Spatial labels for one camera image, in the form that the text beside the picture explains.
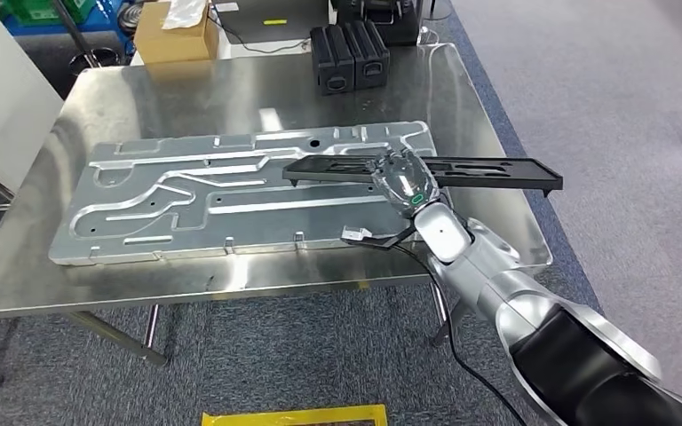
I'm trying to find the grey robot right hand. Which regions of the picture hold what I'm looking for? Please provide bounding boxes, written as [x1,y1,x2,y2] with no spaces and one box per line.
[370,149,441,220]

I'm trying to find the black plastic plate bracket part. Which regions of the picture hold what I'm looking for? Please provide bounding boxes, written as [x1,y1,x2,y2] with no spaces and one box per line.
[282,154,565,199]

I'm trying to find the stainless steel workbench table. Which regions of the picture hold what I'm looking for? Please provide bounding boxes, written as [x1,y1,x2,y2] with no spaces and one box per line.
[0,42,554,386]

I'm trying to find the black plastic box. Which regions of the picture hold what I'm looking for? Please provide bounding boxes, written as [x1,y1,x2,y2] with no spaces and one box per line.
[344,20,391,91]
[309,24,357,97]

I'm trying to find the stamped silver metal plate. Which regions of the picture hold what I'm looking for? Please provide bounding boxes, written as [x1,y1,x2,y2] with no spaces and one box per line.
[48,120,440,267]

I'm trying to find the dark grey flat mat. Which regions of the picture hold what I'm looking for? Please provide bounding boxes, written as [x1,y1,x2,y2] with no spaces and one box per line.
[211,0,331,45]

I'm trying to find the brown cardboard box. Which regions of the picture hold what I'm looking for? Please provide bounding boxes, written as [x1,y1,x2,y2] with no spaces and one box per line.
[133,0,221,65]

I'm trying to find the white plastic bag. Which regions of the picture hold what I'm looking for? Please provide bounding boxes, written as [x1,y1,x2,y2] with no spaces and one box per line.
[161,0,210,30]

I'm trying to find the black round pole base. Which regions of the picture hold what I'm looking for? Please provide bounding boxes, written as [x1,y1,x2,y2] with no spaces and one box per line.
[52,0,123,75]

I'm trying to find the blue metal storage rack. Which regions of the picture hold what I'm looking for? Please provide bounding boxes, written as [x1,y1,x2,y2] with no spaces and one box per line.
[0,0,136,57]

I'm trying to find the green plastic crate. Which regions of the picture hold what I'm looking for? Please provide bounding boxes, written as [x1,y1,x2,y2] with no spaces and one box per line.
[8,0,98,26]

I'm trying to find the white cabinet panel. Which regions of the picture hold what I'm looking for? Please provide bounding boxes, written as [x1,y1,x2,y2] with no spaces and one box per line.
[0,12,65,195]

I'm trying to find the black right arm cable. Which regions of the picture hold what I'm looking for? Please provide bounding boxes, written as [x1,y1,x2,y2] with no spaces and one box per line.
[393,243,527,426]

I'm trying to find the thin black desk cable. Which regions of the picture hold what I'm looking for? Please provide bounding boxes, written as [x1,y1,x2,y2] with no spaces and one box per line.
[208,8,313,55]

